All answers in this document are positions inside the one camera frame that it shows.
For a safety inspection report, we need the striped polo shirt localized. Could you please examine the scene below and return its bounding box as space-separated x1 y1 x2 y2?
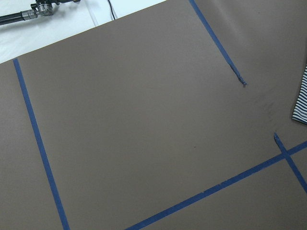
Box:
292 67 307 125

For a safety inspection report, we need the black tripod leg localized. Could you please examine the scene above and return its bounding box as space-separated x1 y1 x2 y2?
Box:
0 0 80 25

